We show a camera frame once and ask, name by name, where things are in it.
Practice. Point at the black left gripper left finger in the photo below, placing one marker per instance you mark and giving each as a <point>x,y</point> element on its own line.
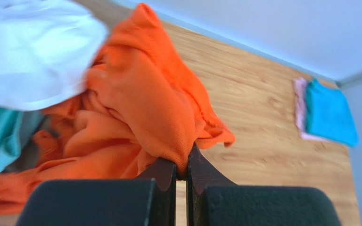
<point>147,200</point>

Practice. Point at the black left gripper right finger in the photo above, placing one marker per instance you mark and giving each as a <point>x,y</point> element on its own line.
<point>214,200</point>

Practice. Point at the orange t-shirt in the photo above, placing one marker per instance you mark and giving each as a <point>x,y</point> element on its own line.
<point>141,103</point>

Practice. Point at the folded blue t-shirt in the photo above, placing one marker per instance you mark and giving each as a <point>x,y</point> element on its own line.
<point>328,114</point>

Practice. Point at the folded pink t-shirt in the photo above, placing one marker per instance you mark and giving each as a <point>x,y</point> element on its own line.
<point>299,86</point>

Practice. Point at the white t-shirt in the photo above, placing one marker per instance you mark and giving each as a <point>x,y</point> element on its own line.
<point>46,46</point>

